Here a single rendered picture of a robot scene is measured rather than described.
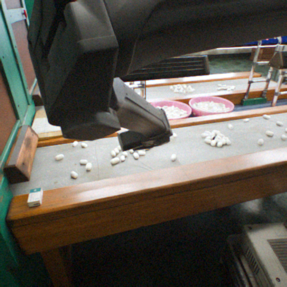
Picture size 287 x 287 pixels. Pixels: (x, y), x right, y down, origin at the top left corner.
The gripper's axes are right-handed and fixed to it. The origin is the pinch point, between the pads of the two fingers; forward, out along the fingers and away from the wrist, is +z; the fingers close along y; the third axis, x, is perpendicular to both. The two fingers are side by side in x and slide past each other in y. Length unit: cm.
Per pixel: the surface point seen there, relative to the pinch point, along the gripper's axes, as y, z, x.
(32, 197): 37.3, -3.0, 12.0
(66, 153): 28.3, 22.0, -2.6
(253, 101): -98, 56, -23
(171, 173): -9.0, -0.6, 13.2
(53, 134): 33.6, 29.0, -13.1
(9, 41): 46, 24, -57
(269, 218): -96, 64, 60
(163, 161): -9.9, 9.6, 8.1
